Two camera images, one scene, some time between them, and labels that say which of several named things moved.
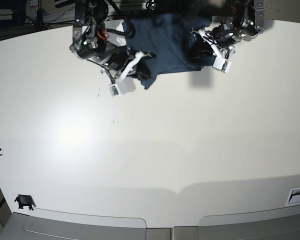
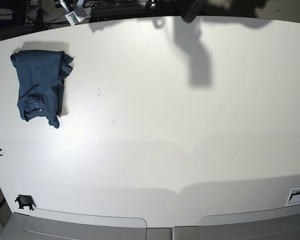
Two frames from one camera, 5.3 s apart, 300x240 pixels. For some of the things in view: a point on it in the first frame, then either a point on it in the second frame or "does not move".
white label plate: x=298 y=195 does not move
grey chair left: x=23 y=227 does not move
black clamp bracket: x=25 y=200 does not move
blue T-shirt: x=166 y=36 → x=41 y=75
